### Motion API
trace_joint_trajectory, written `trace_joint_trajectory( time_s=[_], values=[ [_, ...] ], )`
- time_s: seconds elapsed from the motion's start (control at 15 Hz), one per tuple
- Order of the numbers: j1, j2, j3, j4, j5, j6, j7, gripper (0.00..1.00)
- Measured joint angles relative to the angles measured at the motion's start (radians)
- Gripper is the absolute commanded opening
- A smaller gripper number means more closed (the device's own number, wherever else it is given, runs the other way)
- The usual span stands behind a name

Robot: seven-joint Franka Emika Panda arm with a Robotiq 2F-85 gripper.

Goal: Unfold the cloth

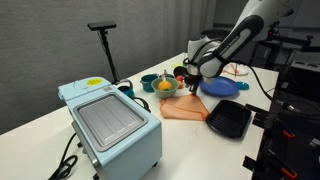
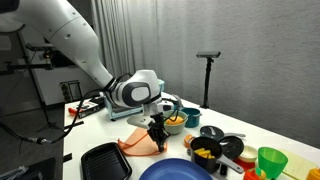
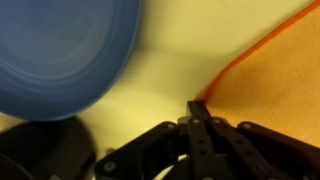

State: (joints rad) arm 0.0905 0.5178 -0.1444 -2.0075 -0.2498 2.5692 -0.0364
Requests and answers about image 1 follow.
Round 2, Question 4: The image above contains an orange handled clamp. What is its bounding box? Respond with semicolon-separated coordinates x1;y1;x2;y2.
269;116;297;139
266;149;299;180

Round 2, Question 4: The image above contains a grey pleated curtain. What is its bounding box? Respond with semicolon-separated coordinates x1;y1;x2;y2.
159;0;218;64

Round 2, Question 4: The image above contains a white plate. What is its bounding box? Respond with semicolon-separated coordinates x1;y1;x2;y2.
225;63;250;77

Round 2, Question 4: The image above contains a blue round plate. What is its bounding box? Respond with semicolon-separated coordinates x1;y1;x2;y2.
198;75;240;98

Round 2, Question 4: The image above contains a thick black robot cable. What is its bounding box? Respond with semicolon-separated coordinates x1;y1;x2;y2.
248;64;320;117

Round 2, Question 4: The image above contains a long black tape strip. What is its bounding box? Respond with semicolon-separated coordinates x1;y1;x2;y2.
245;103;268;115

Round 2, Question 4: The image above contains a black camera stand pole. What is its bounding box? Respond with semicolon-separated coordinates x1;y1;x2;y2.
99;29;122;85

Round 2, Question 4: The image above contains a black stereo camera bar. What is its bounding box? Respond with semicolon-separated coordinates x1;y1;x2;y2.
87;20;118;32

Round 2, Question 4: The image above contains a small orange toy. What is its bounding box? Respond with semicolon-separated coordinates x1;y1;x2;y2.
175;74;185;90

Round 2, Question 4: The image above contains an orange cloth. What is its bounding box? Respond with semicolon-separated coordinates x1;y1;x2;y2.
159;94;211;122

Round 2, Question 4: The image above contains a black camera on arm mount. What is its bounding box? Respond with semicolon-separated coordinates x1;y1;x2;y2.
281;8;295;18

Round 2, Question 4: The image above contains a grey connector block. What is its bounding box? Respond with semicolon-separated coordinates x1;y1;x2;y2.
309;138;320;149

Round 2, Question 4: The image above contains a green bowl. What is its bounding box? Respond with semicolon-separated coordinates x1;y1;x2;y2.
150;77;180;99

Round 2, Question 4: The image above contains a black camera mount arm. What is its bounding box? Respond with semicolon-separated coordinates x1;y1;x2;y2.
263;16;320;53

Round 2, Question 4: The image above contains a black ridged grill tray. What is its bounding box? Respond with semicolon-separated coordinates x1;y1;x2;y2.
205;99;253;139

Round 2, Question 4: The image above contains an orange toy fruit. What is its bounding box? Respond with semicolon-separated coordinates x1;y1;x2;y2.
157;80;174;92

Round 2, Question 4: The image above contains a teal pot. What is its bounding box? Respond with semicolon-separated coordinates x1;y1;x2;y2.
139;73;160;93

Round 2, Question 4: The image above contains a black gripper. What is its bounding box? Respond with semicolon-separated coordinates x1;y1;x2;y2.
187;73;203;98

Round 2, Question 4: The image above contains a light blue toaster oven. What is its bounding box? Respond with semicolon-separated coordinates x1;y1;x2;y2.
57;77;163;180

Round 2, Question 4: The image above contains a black cable loop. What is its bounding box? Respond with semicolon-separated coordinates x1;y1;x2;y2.
133;96;152;114

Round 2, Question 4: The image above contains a small teal dish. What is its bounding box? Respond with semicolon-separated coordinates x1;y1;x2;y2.
234;80;250;91

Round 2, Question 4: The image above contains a black toaster power cord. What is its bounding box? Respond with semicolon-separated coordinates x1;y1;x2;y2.
48;132;79;180

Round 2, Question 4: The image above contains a black office chair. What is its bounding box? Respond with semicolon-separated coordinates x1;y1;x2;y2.
199;28;232;42

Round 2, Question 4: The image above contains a black control box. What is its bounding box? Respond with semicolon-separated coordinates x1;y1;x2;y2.
286;59;320;101

